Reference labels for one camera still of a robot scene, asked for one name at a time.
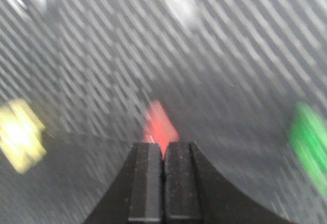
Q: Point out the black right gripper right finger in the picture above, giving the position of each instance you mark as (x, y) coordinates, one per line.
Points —
(195, 192)

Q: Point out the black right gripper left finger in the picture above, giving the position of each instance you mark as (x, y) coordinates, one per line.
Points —
(135, 196)

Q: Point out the black perforated pegboard panel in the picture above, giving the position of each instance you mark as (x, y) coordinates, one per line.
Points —
(229, 74)

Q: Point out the red toggle switch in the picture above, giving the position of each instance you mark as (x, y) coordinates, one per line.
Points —
(158, 128)

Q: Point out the green toggle switch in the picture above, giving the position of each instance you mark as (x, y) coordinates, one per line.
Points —
(307, 137)

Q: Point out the yellow toggle switch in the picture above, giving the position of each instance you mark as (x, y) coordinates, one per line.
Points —
(21, 135)

